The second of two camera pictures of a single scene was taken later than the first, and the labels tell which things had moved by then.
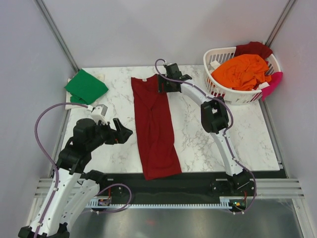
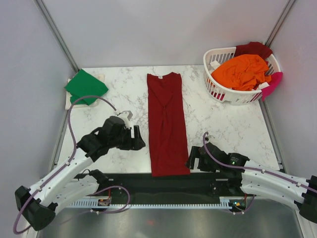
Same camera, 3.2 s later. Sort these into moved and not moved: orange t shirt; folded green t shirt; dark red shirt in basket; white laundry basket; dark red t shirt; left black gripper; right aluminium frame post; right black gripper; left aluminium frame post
Moved: right black gripper; dark red t shirt; left black gripper
Not moved: dark red shirt in basket; white laundry basket; folded green t shirt; orange t shirt; right aluminium frame post; left aluminium frame post
